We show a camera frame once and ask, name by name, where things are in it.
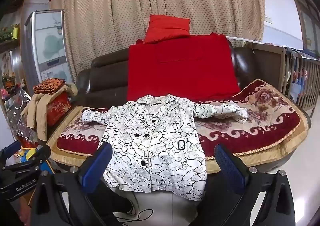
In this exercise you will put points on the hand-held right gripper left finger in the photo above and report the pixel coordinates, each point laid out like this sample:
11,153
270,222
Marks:
96,164

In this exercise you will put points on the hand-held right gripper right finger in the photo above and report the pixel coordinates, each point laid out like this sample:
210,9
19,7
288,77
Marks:
230,166

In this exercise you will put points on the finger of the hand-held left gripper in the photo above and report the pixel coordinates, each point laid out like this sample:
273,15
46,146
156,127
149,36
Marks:
11,148
40,153

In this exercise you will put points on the white crackle-patterned coat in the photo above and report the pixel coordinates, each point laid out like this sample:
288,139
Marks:
155,153

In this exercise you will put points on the yellow and blue toy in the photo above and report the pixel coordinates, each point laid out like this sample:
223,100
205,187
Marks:
31,153

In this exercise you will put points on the red plastic bag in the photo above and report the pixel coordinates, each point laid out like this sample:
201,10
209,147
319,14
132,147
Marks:
26,141

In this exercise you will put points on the clear plastic wrap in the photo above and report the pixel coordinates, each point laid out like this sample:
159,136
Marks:
17,111

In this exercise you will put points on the beige jacket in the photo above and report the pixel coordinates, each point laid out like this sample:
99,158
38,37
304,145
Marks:
37,113

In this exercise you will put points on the person's dark leg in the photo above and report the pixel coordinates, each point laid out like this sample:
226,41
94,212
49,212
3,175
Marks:
120,201

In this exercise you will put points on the red cardboard box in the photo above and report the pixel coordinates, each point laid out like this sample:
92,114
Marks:
58,109

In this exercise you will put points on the floral red sofa mat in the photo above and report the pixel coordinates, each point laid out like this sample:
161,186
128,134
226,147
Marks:
262,116

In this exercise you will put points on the orange patterned cloth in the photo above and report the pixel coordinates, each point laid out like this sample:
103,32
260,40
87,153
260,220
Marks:
48,87

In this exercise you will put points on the artificial flower arrangement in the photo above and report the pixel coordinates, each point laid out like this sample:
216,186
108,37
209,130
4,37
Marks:
8,80

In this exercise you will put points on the brown leather sofa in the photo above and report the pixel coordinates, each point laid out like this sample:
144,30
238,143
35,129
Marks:
105,78

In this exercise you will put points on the wooden display cabinet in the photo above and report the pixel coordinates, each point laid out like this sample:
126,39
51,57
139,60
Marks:
10,58

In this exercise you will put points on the red blanket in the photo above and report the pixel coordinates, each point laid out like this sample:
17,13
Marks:
180,71

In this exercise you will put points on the wooden crib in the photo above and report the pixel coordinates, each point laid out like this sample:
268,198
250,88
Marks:
300,83

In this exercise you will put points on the silver floral refrigerator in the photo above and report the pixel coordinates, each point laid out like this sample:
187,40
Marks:
50,41

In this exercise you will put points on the green ornament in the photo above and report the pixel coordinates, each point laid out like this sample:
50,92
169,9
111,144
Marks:
7,32

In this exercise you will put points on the white rod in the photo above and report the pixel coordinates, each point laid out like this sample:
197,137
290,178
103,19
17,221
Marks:
245,39

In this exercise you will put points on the beige dotted curtain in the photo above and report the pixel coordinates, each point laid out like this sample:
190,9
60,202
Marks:
112,16

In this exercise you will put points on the red pillow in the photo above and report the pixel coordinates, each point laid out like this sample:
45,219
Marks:
167,28

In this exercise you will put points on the wooden door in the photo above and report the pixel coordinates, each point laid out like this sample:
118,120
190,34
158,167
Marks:
305,16

